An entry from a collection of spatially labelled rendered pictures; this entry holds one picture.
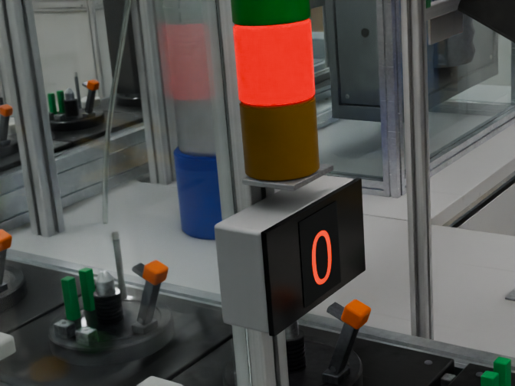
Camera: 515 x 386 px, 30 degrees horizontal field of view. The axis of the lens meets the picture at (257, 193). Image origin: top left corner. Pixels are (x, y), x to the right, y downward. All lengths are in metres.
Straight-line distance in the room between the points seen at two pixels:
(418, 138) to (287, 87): 0.43
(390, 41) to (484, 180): 0.36
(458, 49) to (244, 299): 1.47
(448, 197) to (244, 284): 1.25
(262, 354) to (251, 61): 0.21
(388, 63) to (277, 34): 1.19
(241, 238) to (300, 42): 0.13
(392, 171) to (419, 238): 0.78
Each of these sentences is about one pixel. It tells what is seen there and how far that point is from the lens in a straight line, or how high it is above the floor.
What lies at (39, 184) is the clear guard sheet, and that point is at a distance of 0.52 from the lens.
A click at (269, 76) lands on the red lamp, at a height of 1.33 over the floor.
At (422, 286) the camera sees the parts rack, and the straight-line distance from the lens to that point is 1.08.
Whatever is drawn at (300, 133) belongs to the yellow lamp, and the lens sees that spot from 0.61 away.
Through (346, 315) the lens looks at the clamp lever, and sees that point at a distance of 0.89.
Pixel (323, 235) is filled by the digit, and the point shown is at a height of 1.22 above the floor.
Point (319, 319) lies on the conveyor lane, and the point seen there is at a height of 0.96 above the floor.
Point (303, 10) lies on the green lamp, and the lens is 0.61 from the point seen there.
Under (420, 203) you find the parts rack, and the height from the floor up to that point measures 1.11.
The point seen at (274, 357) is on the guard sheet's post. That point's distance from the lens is 0.72.
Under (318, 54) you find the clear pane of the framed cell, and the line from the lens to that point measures 1.87.
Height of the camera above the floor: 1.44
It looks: 18 degrees down
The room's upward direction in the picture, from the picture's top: 5 degrees counter-clockwise
